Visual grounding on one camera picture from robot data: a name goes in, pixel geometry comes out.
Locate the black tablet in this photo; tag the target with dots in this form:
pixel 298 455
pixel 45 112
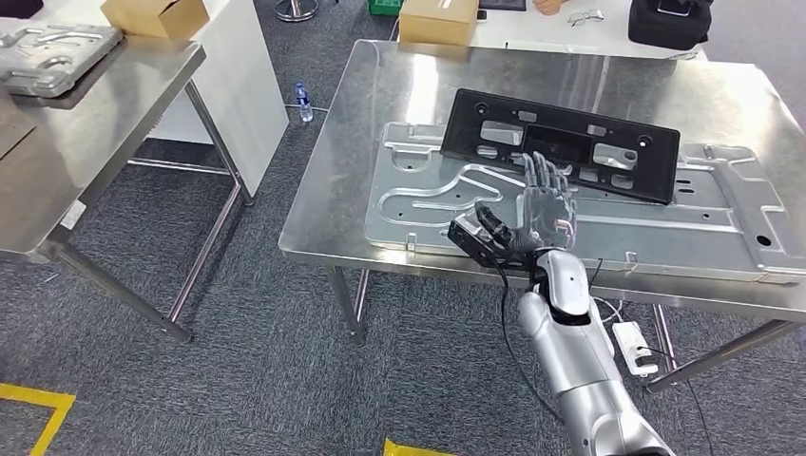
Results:
pixel 500 4

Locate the stainless steel table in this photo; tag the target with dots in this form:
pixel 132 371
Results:
pixel 94 138

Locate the white cabinet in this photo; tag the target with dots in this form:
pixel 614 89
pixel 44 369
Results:
pixel 245 94

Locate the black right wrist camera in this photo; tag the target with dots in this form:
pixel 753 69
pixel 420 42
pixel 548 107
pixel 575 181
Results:
pixel 472 245

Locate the stainless steel workbench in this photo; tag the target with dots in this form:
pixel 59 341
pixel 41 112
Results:
pixel 409 82

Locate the eyeglasses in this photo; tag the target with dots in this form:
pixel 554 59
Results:
pixel 578 19

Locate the yellow floor tape square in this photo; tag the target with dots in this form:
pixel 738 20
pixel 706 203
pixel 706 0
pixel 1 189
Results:
pixel 403 450

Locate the white power strip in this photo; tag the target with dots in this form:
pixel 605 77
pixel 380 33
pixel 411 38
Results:
pixel 633 346

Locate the cardboard box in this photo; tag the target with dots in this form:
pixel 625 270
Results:
pixel 151 16
pixel 437 25

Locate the black plastic frame part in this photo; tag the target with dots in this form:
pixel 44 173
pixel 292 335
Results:
pixel 456 119

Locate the person's hand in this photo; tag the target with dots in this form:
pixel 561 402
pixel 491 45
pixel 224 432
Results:
pixel 551 5

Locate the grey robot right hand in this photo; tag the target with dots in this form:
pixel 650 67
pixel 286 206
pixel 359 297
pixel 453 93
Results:
pixel 548 217

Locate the black bag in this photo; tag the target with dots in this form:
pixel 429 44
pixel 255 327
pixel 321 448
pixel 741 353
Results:
pixel 667 28

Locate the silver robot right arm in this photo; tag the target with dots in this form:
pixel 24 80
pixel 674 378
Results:
pixel 579 365

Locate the chrome pedestal base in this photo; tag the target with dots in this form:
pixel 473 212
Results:
pixel 296 11

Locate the stamped sheet metal panel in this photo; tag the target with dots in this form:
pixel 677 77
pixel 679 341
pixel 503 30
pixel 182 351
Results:
pixel 629 233
pixel 57 63

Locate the clear water bottle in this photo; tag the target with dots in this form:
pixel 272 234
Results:
pixel 305 104

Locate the green plastic crate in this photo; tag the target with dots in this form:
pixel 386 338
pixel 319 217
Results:
pixel 385 6

